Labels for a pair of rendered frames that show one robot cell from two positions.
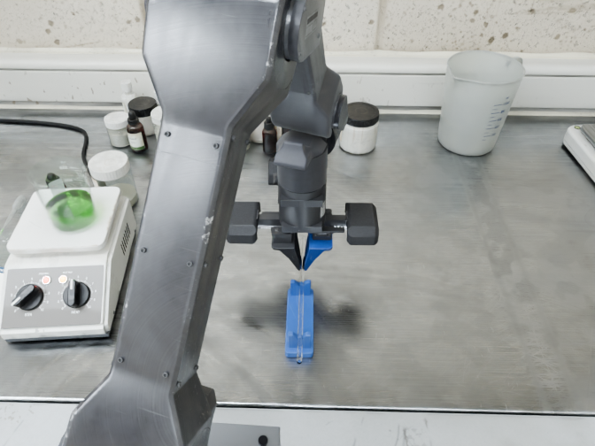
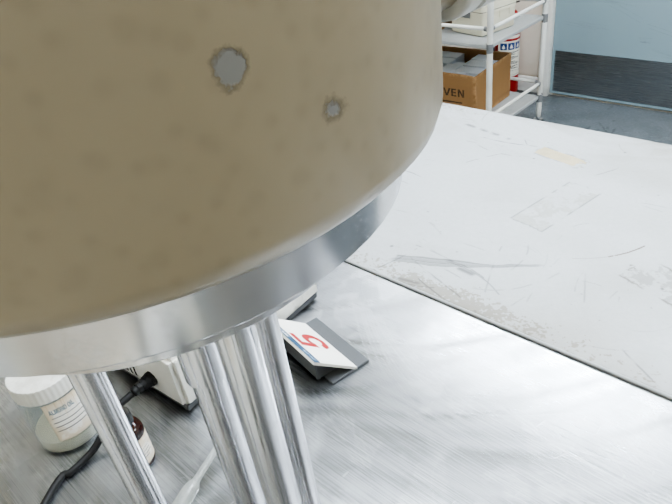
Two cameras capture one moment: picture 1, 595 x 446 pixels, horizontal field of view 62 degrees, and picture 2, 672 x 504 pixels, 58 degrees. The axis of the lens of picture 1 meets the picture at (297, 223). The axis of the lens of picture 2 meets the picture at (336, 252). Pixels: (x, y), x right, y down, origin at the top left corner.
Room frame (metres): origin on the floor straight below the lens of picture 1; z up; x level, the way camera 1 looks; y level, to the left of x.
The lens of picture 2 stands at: (0.71, 0.77, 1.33)
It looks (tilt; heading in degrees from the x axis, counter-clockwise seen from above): 34 degrees down; 226
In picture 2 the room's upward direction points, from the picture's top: 9 degrees counter-clockwise
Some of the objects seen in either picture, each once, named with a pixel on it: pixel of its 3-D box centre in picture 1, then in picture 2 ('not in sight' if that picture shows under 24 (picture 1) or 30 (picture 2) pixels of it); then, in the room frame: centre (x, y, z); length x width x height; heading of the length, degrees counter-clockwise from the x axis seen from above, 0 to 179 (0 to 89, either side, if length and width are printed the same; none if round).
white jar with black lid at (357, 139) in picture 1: (359, 127); not in sight; (0.79, -0.11, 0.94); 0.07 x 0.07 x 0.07
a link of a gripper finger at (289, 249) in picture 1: (287, 250); not in sight; (0.46, 0.01, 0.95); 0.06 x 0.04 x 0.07; 178
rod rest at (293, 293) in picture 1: (299, 314); not in sight; (0.38, 0.00, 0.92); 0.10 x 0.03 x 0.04; 179
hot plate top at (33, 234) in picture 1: (67, 218); not in sight; (0.49, 0.30, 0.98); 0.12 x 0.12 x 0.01; 4
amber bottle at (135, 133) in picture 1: (135, 130); not in sight; (0.77, 0.29, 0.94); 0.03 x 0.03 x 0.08
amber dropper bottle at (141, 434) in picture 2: not in sight; (126, 434); (0.60, 0.37, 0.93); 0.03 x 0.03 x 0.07
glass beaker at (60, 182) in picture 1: (69, 196); not in sight; (0.48, 0.29, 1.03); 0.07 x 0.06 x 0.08; 86
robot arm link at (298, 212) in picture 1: (302, 204); not in sight; (0.46, -0.01, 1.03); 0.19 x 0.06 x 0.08; 88
